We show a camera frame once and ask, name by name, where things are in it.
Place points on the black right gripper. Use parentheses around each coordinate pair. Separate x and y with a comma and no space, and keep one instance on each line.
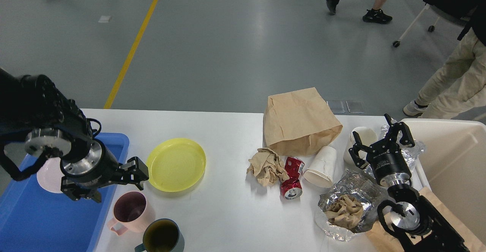
(387,162)

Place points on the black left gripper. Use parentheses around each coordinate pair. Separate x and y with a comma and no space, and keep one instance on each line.
(97,169)

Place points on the pink ribbed mug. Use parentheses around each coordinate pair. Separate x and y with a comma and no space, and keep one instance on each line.
(132,212)

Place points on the yellow plastic plate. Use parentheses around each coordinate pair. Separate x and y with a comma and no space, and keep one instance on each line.
(176,165)

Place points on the dark green mug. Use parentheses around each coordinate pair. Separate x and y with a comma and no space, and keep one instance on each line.
(162,235)

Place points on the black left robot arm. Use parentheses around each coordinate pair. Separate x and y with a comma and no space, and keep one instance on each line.
(35,112)

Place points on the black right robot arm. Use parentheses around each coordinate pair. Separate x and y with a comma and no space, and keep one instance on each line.
(407,216)

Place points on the white paper cup upright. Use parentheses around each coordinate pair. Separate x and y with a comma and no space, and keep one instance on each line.
(367,136)

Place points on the crushed clear plastic bottle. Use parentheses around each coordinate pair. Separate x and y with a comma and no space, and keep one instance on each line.
(410,154)

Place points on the clear floor plate right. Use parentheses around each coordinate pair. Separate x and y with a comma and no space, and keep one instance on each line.
(355,106)

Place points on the clear floor plate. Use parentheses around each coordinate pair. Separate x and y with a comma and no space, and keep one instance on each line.
(355,106)
(337,107)

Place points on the crumpled aluminium foil sheet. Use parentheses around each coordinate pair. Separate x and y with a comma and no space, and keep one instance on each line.
(359,186)

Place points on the clear floor plate left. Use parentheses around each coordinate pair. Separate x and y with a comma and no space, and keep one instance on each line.
(337,107)

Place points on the pink plate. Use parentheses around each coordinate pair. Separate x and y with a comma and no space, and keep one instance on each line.
(50,176)

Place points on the white paper cup lying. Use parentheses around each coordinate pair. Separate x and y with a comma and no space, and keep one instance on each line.
(322,169)

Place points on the crumpled brown paper on foil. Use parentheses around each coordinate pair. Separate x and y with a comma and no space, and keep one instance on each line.
(345,212)

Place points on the beige plastic bin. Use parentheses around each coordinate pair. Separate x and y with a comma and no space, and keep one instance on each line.
(455,166)

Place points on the blue plastic tray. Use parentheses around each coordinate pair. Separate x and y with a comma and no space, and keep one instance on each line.
(35,220)

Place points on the person in beige trousers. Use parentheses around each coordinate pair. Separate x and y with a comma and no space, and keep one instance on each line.
(459,85)

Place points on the crushed red soda can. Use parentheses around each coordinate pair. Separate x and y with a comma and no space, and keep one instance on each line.
(291,189)

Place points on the flat brown paper bag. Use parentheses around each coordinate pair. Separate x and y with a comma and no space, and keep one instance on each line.
(384,242)

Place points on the crumpled brown paper ball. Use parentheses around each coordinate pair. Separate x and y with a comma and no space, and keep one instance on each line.
(268,167)

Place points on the white wheeled chair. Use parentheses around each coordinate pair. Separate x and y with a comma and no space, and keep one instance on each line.
(431,28)

